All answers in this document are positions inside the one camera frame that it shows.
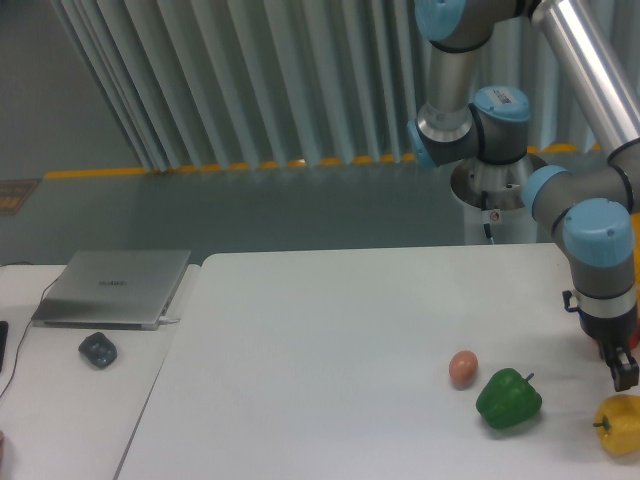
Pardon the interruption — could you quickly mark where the brown egg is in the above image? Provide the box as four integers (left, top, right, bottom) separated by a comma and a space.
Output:
448, 350, 478, 388

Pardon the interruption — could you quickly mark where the yellow plastic basket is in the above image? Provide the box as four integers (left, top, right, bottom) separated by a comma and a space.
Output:
631, 213, 640, 293

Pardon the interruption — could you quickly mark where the silver closed laptop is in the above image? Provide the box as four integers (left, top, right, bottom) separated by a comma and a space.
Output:
32, 250, 190, 330

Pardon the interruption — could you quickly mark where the black phone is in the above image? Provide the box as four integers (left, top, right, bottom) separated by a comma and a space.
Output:
0, 320, 9, 372

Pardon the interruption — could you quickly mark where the white folding partition screen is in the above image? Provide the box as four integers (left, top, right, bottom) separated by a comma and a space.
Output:
48, 0, 640, 174

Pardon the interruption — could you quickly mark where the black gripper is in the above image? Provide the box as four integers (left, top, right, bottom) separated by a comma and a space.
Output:
579, 309, 639, 391

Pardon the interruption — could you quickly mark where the person's hand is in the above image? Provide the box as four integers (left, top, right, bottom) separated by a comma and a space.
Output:
0, 431, 6, 465

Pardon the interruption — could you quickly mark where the green bell pepper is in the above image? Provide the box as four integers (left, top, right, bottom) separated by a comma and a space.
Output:
475, 368, 542, 430

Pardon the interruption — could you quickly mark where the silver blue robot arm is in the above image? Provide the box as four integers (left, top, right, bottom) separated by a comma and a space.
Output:
407, 1, 639, 392

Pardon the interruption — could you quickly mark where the yellow bell pepper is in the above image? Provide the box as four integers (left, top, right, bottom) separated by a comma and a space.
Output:
593, 394, 639, 456

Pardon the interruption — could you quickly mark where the black laptop cable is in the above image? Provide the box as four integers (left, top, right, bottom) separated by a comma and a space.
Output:
0, 261, 68, 412

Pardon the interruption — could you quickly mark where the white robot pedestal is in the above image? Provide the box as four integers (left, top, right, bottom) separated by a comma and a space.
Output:
450, 154, 546, 245

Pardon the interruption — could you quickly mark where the red bell pepper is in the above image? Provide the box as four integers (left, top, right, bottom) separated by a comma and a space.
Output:
629, 325, 640, 350

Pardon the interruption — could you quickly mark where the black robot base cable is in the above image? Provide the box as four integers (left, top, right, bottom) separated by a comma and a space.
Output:
480, 189, 497, 246

